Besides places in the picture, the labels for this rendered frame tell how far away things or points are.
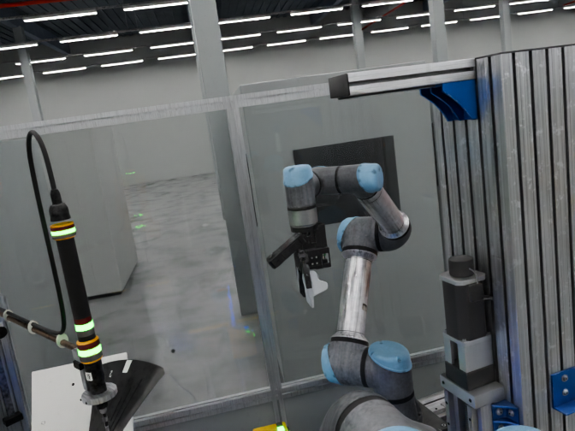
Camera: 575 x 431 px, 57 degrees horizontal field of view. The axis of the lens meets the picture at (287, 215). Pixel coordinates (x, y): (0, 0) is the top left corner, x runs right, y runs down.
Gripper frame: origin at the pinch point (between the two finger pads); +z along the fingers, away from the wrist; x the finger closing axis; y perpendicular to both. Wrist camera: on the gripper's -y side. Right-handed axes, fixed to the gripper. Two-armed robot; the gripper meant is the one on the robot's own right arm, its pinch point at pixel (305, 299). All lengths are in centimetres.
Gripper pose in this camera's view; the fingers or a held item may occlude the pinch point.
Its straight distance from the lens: 143.2
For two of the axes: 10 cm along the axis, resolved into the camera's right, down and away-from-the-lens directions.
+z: 1.3, 9.8, 1.8
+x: -2.0, -1.5, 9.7
